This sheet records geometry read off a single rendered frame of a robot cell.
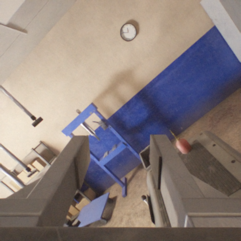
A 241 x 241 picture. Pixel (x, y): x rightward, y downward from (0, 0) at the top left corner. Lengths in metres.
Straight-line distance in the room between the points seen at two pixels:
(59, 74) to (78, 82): 0.43
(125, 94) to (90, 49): 1.15
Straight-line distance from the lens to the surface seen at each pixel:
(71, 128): 3.58
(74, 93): 3.93
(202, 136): 1.10
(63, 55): 3.95
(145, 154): 3.38
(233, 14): 3.76
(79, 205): 4.65
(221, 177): 0.84
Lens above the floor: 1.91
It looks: 12 degrees down
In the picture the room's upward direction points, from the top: 43 degrees counter-clockwise
